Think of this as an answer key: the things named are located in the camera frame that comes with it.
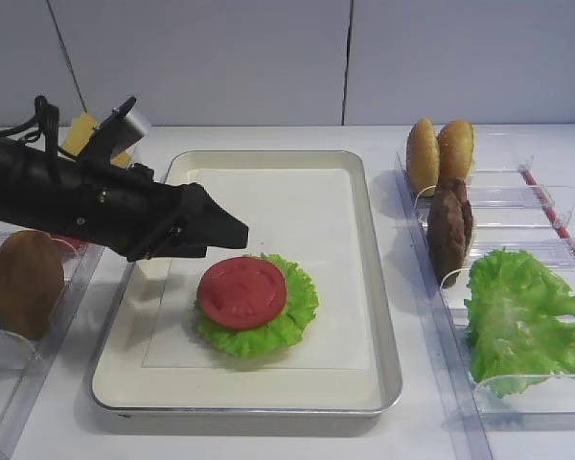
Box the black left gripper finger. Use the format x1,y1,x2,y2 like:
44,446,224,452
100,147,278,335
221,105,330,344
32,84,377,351
182,184,249,249
144,226,207,259

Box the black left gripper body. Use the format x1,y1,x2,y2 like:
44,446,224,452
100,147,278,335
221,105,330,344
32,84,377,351
0,126,207,264

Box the red tomato slice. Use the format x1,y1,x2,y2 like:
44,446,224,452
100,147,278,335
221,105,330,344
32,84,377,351
50,234,87,251
197,256,288,331

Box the red tomato slice in rack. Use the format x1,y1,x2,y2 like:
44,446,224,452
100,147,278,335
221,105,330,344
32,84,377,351
50,234,87,251

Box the yellow cheese slices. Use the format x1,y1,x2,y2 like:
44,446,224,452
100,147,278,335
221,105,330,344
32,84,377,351
61,112,106,157

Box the green lettuce on tray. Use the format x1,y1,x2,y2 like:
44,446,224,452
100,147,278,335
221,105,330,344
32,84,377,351
196,253,319,359

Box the brown meat patty, front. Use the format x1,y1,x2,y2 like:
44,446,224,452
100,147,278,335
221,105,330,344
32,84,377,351
426,190,466,287

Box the brown meat patty,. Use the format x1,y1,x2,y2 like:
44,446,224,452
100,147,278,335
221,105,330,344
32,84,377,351
437,178,473,253
426,190,466,287

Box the brown meat patty, rear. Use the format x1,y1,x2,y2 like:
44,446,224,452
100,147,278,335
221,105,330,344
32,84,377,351
437,178,473,253

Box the green lettuce leaf in rack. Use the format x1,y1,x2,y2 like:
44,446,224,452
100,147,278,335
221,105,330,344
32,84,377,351
464,249,575,398

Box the white paper tray liner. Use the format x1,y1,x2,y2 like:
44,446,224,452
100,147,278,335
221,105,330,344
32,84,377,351
144,168,371,370

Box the metal baking tray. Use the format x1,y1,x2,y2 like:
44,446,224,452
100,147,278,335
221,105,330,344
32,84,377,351
91,150,403,417

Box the clear acrylic rack, left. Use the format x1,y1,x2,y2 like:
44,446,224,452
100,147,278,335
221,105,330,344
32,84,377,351
0,222,104,459

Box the clear acrylic rack,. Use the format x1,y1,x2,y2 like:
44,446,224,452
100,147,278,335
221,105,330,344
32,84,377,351
0,222,104,459
395,133,575,459

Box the burger bun half, left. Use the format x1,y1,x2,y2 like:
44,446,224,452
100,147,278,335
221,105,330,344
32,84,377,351
406,118,440,197

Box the burger bun half,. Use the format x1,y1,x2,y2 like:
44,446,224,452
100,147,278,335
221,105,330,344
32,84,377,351
406,118,440,197
437,120,474,180

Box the burger bun half, right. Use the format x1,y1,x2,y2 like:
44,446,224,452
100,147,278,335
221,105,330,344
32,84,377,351
437,120,474,180

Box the clear acrylic rack, right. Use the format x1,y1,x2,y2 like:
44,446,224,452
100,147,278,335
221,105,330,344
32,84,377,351
395,133,575,459

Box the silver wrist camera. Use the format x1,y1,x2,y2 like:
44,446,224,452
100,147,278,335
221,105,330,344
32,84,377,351
79,96,152,169

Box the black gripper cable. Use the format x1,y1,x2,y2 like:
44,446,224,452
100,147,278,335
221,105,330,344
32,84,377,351
0,95,63,186

